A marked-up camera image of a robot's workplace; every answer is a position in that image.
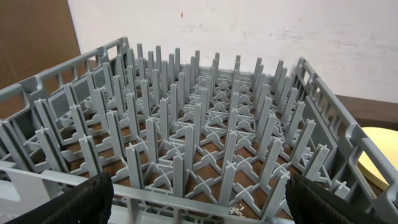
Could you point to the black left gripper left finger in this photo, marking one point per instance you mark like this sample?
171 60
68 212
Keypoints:
88 202

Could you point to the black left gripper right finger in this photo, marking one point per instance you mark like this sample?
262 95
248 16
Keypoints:
311 203

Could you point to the yellow plastic plate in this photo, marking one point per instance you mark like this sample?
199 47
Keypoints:
386 141

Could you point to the grey plastic dishwasher rack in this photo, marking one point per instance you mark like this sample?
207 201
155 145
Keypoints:
183 143

